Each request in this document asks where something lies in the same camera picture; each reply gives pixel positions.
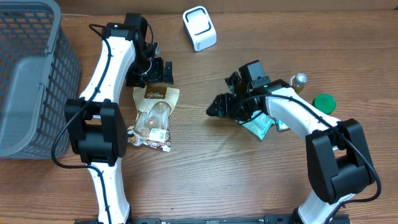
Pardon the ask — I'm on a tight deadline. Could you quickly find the teal snack pack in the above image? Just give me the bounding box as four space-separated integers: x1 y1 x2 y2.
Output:
238 110 275 140

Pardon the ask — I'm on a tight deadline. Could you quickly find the Kleenex tissue pack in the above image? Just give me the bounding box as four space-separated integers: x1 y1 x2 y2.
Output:
275 119 289 131

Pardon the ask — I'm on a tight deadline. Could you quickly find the yellow liquid bottle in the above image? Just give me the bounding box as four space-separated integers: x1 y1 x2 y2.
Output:
289 72 307 94

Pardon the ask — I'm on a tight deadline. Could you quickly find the brown teal snack bag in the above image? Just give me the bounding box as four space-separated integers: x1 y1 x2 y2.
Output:
127 86 180 152

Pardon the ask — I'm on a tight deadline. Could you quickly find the green lid jar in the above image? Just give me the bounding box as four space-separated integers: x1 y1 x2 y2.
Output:
312 93 336 114

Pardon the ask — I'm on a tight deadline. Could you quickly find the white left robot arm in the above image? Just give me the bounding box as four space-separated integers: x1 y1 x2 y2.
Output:
62 21 174 223

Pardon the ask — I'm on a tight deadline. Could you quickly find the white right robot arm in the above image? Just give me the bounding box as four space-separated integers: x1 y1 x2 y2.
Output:
206 72 381 223

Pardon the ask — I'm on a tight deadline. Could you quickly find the white barcode scanner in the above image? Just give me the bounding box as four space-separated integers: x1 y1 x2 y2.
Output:
182 6 217 52

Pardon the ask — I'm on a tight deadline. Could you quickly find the grey plastic basket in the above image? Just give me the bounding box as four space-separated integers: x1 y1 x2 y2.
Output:
1 0 81 159

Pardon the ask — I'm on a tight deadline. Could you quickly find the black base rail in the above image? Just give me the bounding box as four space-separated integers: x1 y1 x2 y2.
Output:
74 213 351 224

